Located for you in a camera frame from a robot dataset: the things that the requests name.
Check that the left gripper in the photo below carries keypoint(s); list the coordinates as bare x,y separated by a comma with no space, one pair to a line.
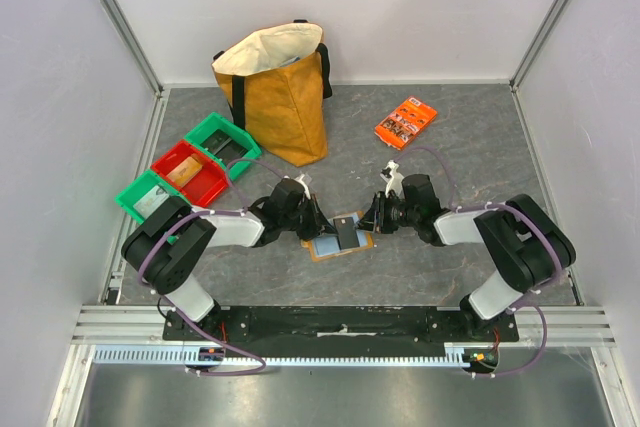
319,224

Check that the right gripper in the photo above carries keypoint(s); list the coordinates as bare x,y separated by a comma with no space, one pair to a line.
379,213

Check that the yellow leather card holder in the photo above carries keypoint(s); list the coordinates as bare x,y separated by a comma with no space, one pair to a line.
327,246

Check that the black card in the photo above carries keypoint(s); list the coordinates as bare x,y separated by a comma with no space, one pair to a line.
223,147
346,232

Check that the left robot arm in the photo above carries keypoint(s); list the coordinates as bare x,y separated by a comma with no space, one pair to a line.
166,247

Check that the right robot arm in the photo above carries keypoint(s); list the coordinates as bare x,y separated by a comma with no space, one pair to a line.
527,248

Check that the black card in bin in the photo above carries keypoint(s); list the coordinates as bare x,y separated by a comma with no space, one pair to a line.
223,147

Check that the tan card in bin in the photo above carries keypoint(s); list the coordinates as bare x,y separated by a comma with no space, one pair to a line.
185,171

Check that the grey card in bin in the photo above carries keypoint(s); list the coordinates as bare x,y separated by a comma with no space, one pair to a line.
151,200

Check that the orange screw box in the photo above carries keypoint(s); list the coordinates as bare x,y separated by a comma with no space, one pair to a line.
407,121

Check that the red bin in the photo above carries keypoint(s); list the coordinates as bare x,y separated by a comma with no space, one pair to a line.
196,176

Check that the green bin far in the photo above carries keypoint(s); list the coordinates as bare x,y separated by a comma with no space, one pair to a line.
214,122

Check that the green bin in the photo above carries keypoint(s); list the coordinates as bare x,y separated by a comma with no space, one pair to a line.
136,189
214,122

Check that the brown paper tote bag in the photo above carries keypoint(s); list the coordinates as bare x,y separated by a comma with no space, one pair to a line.
275,81

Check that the green bin near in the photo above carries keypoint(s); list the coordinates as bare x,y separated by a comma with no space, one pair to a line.
136,189

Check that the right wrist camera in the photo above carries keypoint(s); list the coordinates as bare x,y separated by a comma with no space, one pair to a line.
392,177

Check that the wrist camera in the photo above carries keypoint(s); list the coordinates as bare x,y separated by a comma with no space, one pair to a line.
304,179
392,177

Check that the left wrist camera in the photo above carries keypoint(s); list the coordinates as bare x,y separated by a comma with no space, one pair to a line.
304,179

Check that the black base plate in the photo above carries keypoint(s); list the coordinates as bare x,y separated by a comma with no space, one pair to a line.
253,323

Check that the slotted cable duct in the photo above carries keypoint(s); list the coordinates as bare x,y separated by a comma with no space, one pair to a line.
197,356

